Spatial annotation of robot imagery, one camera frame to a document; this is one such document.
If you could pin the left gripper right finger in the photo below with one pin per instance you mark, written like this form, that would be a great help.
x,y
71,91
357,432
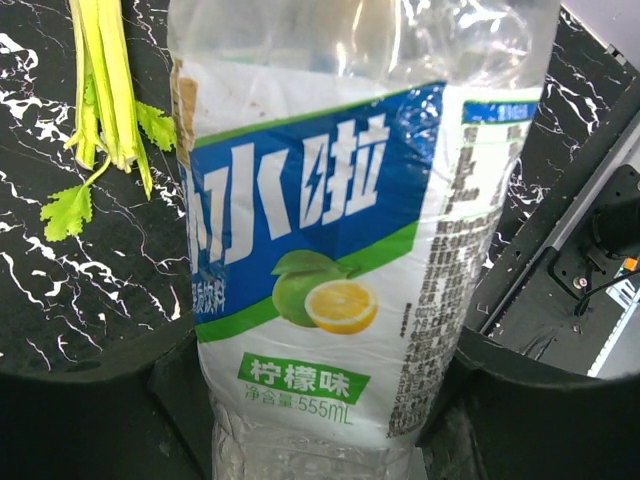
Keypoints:
x,y
502,415

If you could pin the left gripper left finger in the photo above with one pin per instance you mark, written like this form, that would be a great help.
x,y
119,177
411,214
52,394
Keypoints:
x,y
142,413

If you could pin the clear bottle blue cap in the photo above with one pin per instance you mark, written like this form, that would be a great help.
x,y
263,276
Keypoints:
x,y
345,166

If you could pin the black marble mat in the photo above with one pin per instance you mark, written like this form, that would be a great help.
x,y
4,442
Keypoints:
x,y
64,303

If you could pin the toy green onion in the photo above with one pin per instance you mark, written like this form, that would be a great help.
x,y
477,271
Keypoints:
x,y
110,123

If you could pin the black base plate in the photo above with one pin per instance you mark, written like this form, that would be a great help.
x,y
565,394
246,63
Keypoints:
x,y
566,291

